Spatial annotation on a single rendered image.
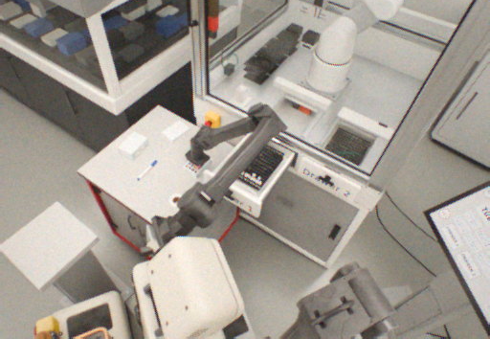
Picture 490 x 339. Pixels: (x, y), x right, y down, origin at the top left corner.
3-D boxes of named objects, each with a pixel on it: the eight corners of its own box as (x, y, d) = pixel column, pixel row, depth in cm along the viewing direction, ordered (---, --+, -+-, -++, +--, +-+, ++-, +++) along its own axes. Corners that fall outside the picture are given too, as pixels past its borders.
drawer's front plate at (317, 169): (352, 202, 157) (360, 189, 148) (297, 172, 166) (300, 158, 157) (353, 199, 158) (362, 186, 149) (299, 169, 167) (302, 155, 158)
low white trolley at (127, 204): (187, 294, 205) (175, 239, 146) (113, 239, 224) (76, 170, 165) (240, 223, 237) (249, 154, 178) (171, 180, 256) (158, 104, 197)
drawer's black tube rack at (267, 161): (258, 193, 155) (259, 186, 150) (226, 174, 160) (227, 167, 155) (282, 162, 167) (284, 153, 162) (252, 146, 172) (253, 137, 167)
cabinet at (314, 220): (328, 276, 218) (373, 214, 156) (200, 195, 249) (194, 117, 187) (378, 177, 271) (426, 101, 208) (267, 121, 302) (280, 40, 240)
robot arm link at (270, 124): (279, 99, 106) (299, 122, 109) (258, 101, 118) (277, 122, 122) (180, 211, 95) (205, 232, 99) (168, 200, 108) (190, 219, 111)
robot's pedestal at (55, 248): (94, 336, 188) (37, 293, 129) (59, 302, 198) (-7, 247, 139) (134, 292, 204) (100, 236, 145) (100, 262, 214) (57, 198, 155)
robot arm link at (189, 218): (172, 222, 98) (186, 234, 100) (198, 202, 95) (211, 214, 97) (176, 204, 106) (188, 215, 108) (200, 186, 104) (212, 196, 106)
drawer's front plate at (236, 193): (257, 217, 149) (259, 205, 140) (204, 185, 158) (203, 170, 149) (259, 214, 150) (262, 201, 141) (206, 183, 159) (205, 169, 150)
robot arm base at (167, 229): (149, 216, 103) (161, 252, 96) (169, 201, 101) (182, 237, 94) (169, 222, 109) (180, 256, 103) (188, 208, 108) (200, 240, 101)
